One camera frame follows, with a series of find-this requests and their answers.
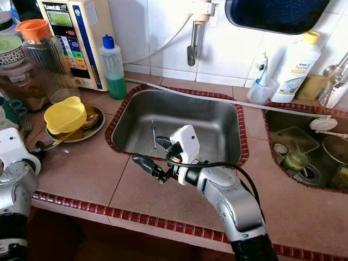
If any green cup with white bunny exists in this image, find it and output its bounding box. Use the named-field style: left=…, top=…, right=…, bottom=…
left=0, top=97, right=28, bottom=128

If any maroon kitchen counter cabinet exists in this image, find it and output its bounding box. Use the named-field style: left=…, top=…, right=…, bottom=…
left=27, top=198, right=348, bottom=261

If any metal fork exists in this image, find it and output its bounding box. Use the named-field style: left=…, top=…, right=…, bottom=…
left=22, top=115, right=32, bottom=136

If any patterned bowl with green lid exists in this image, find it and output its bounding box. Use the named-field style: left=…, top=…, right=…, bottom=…
left=0, top=34, right=25, bottom=67

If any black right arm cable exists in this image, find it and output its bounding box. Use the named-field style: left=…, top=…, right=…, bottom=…
left=166, top=152, right=264, bottom=218

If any clear pitcher with orange lid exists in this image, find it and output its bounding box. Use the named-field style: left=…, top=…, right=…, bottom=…
left=15, top=19, right=79, bottom=105

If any yellow plastic bear bowl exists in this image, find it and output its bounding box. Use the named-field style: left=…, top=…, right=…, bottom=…
left=43, top=96, right=88, bottom=135

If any steel pot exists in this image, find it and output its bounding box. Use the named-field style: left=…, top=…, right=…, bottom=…
left=322, top=136, right=348, bottom=164

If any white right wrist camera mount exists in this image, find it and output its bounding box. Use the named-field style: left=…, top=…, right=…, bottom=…
left=169, top=125, right=200, bottom=185

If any small drinking glass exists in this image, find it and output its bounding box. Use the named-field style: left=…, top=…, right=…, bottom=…
left=285, top=151, right=310, bottom=171

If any dark blue plastic tray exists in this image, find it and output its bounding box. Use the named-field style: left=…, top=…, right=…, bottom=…
left=225, top=0, right=332, bottom=35

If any cream water ionizer machine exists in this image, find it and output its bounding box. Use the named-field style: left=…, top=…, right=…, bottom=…
left=37, top=0, right=115, bottom=91

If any green dish soap bottle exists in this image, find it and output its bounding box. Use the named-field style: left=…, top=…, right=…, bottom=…
left=99, top=34, right=127, bottom=100

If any glass jar with brown contents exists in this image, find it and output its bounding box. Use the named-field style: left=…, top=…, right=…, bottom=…
left=0, top=59, right=47, bottom=112

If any black appliance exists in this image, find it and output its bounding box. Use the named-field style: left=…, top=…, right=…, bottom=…
left=11, top=0, right=41, bottom=22

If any white water hose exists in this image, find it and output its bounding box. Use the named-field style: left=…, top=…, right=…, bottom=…
left=126, top=16, right=196, bottom=65

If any shallow steel plate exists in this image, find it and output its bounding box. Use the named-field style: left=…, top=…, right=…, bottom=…
left=46, top=103, right=105, bottom=143

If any clear square container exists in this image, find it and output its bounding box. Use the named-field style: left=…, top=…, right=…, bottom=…
left=272, top=127, right=320, bottom=156

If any clear plastic cup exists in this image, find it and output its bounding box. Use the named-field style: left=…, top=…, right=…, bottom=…
left=246, top=79, right=279, bottom=105

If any white blue tube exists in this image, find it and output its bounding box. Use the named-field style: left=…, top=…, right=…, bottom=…
left=254, top=52, right=270, bottom=88

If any white detergent bottle yellow cap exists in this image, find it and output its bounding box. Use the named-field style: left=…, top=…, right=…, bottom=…
left=272, top=31, right=322, bottom=104

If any chrome faucet with white fitting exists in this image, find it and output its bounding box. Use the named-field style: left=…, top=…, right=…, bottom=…
left=187, top=0, right=218, bottom=67

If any stainless steel sink basin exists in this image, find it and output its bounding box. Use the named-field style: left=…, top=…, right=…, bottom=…
left=110, top=89, right=244, bottom=164
left=264, top=109, right=348, bottom=192

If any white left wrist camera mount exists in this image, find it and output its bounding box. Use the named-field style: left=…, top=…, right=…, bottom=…
left=0, top=127, right=40, bottom=176

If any long steel ladle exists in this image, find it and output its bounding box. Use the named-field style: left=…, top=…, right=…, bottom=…
left=322, top=52, right=348, bottom=90

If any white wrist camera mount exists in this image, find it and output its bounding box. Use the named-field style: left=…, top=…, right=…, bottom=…
left=0, top=127, right=40, bottom=176
left=169, top=125, right=200, bottom=185

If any white sink strainer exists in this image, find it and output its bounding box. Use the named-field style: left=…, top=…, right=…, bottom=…
left=309, top=117, right=348, bottom=139

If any clear utensil holder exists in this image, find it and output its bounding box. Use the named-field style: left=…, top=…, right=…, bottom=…
left=321, top=82, right=348, bottom=109

